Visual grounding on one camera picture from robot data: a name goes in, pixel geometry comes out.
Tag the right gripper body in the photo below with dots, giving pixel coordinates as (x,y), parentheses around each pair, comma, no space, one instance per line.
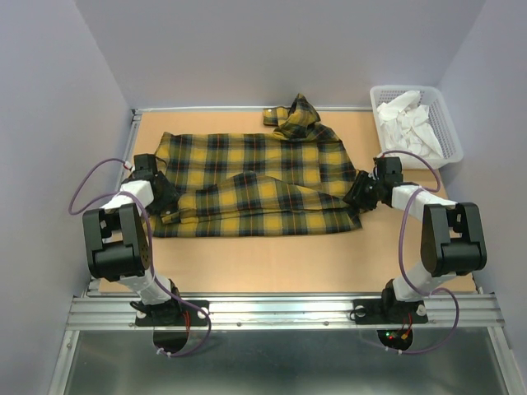
(365,189)

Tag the white shirt in basket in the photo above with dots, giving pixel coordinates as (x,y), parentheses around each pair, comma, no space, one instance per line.
(404,125)

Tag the aluminium mounting rail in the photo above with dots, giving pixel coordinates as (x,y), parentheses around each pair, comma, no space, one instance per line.
(265,311)

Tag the yellow plaid long sleeve shirt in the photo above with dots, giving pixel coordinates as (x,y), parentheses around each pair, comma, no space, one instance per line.
(290,180)

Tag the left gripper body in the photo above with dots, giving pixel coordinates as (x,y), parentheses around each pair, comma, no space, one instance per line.
(168,195)

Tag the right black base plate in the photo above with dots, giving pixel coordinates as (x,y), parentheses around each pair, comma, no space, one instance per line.
(376,312)

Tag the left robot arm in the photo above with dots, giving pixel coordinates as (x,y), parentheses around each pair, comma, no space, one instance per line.
(117,246)

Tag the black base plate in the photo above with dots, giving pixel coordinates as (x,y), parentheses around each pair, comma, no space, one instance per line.
(167,314)
(376,312)

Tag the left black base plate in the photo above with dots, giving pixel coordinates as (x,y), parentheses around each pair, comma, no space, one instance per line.
(167,314)

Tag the white plastic laundry basket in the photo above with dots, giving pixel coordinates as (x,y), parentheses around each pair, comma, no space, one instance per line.
(439,119)

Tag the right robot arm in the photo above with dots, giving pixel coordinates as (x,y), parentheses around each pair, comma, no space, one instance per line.
(452,241)

